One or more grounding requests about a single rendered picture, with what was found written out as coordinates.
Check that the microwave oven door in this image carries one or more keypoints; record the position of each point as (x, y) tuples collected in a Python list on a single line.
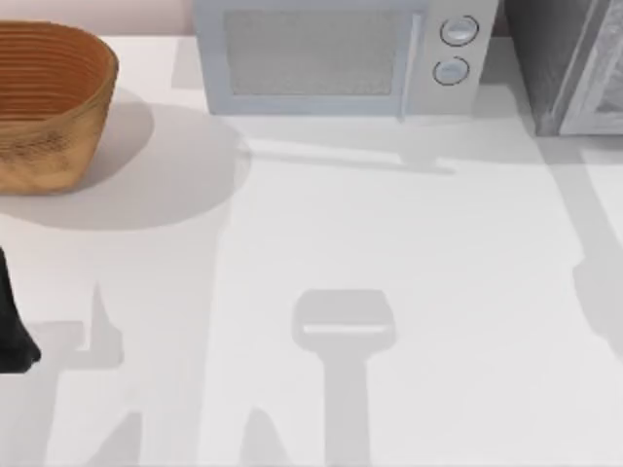
[(311, 53)]

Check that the pale microwave oven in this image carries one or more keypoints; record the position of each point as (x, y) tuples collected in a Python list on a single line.
[(452, 99)]

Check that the microwave knob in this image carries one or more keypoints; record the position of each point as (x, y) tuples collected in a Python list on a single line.
[(459, 30), (451, 71)]

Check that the brown woven basket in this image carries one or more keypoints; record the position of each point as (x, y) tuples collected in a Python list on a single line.
[(46, 117)]

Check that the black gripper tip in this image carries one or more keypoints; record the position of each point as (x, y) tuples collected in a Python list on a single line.
[(12, 335)]

